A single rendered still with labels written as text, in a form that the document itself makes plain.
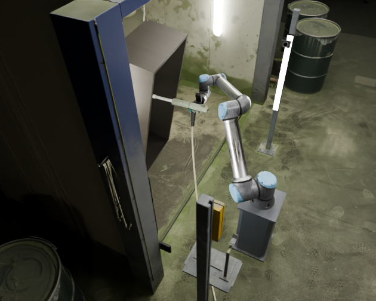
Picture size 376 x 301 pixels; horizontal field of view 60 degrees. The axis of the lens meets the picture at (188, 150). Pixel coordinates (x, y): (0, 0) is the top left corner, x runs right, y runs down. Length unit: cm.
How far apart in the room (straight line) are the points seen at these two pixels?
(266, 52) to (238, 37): 39
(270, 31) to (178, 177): 200
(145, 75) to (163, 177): 163
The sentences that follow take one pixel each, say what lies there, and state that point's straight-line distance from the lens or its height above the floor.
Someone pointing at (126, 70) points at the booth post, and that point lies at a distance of 144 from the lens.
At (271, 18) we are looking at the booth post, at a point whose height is 120.
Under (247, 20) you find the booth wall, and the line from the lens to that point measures 418.
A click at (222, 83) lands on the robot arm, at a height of 125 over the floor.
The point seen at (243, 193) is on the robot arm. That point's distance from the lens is 238.
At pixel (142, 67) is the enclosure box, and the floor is 165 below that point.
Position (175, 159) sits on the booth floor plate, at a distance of 375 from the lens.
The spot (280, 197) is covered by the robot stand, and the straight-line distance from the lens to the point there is 271.
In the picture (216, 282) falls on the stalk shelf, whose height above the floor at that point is 79.
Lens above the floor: 274
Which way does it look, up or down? 45 degrees down
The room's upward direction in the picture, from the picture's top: 2 degrees counter-clockwise
